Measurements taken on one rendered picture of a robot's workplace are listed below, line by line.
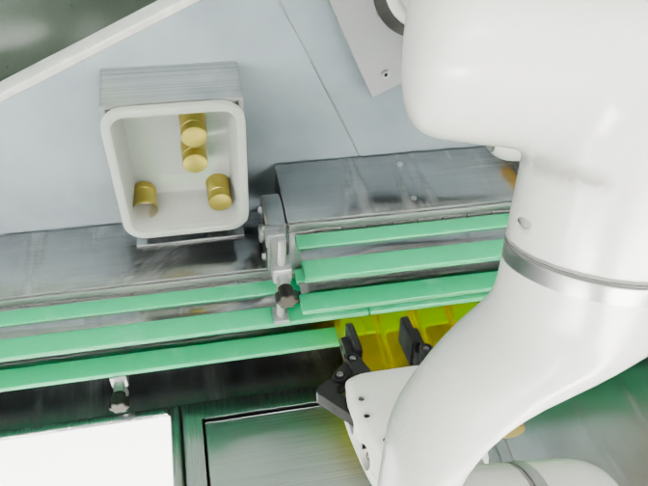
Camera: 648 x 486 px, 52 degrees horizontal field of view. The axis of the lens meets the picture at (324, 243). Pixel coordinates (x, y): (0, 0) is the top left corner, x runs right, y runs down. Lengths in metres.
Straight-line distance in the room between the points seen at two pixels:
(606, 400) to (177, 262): 0.75
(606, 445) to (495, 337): 0.89
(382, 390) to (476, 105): 0.32
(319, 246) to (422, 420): 0.61
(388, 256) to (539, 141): 0.64
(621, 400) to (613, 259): 0.97
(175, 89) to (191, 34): 0.07
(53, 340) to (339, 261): 0.40
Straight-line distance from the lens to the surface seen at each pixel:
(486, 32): 0.28
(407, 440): 0.35
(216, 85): 0.86
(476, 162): 1.07
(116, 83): 0.88
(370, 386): 0.57
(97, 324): 1.00
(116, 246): 1.05
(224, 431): 1.07
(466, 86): 0.28
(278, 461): 1.05
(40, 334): 1.01
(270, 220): 0.93
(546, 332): 0.32
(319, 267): 0.90
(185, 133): 0.89
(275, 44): 0.90
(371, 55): 0.90
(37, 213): 1.09
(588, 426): 1.22
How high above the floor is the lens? 1.51
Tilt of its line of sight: 40 degrees down
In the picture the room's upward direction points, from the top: 165 degrees clockwise
